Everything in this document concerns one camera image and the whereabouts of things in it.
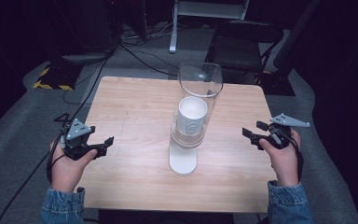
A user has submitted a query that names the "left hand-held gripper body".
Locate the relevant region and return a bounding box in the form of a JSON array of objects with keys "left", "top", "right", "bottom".
[{"left": 61, "top": 118, "right": 97, "bottom": 161}]

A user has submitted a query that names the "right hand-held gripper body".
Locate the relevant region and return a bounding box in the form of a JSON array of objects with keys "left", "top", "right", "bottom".
[{"left": 262, "top": 113, "right": 311, "bottom": 150}]

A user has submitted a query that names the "white ribbed paper cup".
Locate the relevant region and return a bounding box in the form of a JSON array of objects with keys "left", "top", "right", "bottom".
[{"left": 175, "top": 95, "right": 209, "bottom": 138}]

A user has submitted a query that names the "clear tube cup dispenser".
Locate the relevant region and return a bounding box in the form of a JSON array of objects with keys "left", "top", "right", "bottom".
[{"left": 168, "top": 61, "right": 225, "bottom": 176}]

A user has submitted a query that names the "person's right hand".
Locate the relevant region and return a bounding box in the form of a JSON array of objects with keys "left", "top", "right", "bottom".
[{"left": 258, "top": 128, "right": 302, "bottom": 188}]

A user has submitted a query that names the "person's left hand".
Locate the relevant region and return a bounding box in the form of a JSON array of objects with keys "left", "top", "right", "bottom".
[{"left": 49, "top": 140, "right": 99, "bottom": 193}]

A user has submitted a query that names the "black yellow striped floor ramp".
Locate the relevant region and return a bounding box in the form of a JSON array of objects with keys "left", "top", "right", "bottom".
[{"left": 32, "top": 63, "right": 76, "bottom": 91}]

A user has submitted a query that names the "black folding chair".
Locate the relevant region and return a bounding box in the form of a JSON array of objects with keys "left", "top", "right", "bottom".
[{"left": 204, "top": 20, "right": 284, "bottom": 86}]

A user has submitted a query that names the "dark stand with base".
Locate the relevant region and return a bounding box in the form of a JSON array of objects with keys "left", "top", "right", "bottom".
[{"left": 259, "top": 0, "right": 323, "bottom": 97}]

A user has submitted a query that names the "dark equipment box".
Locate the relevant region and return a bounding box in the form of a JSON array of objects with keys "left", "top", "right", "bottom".
[{"left": 60, "top": 0, "right": 120, "bottom": 64}]

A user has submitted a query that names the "white metal stand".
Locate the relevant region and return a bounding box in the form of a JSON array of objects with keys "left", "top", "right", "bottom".
[{"left": 168, "top": 0, "right": 251, "bottom": 55}]

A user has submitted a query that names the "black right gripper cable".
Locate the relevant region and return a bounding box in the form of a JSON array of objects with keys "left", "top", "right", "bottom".
[{"left": 288, "top": 135, "right": 305, "bottom": 183}]

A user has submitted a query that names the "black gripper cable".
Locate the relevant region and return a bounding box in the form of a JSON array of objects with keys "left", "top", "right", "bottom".
[
  {"left": 288, "top": 135, "right": 305, "bottom": 183},
  {"left": 0, "top": 130, "right": 65, "bottom": 224}
]

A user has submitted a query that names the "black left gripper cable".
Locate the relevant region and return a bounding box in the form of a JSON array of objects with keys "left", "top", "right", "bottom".
[{"left": 0, "top": 130, "right": 65, "bottom": 224}]

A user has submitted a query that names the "thin black floor cable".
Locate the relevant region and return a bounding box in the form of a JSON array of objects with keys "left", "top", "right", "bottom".
[{"left": 117, "top": 43, "right": 179, "bottom": 78}]

